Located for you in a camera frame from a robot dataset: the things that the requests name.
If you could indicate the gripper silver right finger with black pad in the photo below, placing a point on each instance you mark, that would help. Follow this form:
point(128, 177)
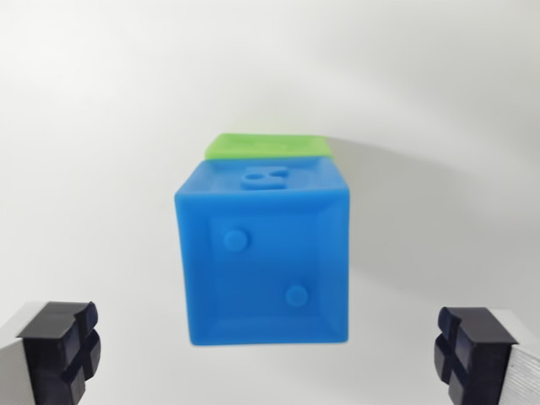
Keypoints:
point(485, 358)

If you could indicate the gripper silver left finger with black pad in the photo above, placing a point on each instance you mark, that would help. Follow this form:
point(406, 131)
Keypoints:
point(46, 358)

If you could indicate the blue rubber cube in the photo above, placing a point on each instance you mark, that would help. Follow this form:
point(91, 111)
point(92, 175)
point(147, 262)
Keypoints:
point(266, 261)

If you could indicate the green rubber cube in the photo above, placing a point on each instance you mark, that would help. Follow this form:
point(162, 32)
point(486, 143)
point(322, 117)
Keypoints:
point(270, 145)

